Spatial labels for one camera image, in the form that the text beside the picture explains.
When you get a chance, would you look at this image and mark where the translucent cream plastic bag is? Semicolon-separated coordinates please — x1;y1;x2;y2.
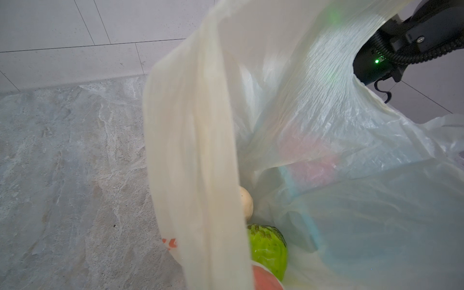
143;1;464;290

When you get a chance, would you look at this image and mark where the beige round fruit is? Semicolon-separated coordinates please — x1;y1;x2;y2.
239;187;254;222

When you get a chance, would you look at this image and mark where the pink dragon fruit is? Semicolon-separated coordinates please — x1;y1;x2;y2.
277;126;339;189

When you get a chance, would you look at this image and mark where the green custard apple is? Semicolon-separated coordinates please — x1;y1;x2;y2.
247;224;288;282

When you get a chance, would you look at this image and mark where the red apple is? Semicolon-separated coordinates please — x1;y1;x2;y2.
252;263;284;290

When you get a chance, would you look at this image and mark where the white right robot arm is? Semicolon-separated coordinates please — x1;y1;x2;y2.
353;0;464;86

